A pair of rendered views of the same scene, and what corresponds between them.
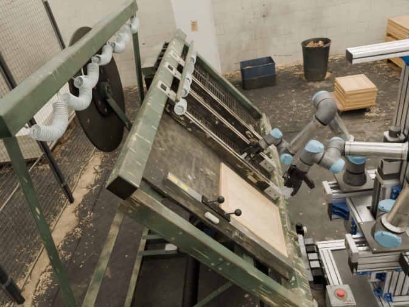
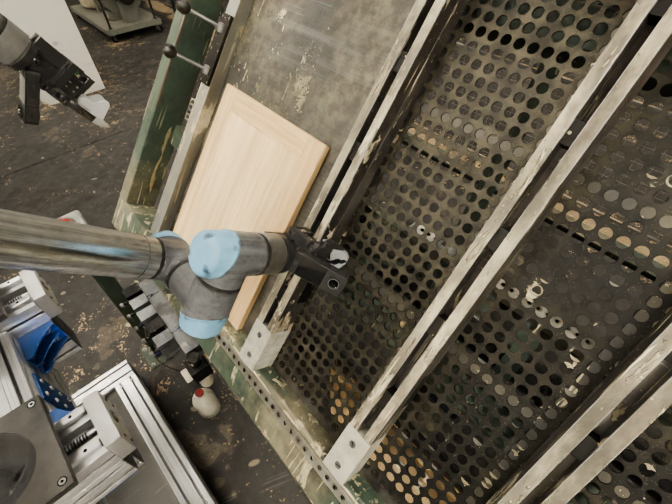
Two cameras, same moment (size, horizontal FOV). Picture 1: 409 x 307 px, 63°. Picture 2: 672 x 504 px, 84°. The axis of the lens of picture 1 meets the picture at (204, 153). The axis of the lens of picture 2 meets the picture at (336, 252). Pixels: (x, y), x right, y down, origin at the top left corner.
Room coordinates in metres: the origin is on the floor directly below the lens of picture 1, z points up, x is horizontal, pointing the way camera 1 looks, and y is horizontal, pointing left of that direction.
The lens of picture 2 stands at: (2.30, -0.68, 1.83)
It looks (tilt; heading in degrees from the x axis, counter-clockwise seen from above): 49 degrees down; 129
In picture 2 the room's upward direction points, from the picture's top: straight up
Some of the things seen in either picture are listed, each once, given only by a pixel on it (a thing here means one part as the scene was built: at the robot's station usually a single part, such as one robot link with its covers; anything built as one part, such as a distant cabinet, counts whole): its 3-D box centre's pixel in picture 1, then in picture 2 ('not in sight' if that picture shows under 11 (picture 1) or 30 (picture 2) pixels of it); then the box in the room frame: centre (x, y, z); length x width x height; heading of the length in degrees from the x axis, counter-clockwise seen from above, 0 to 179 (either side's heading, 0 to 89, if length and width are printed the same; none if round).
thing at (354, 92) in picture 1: (350, 94); not in sight; (4.46, -2.32, 0.20); 0.61 x 0.53 x 0.40; 173
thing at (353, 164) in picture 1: (356, 158); not in sight; (1.72, -0.97, 1.20); 0.13 x 0.12 x 0.14; 172
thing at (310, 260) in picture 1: (308, 256); (164, 333); (1.44, -0.55, 0.69); 0.50 x 0.14 x 0.24; 171
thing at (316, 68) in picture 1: (315, 59); not in sight; (5.77, -2.30, 0.33); 0.52 x 0.51 x 0.65; 173
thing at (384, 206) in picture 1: (389, 213); not in sight; (1.21, -0.90, 1.20); 0.13 x 0.12 x 0.14; 147
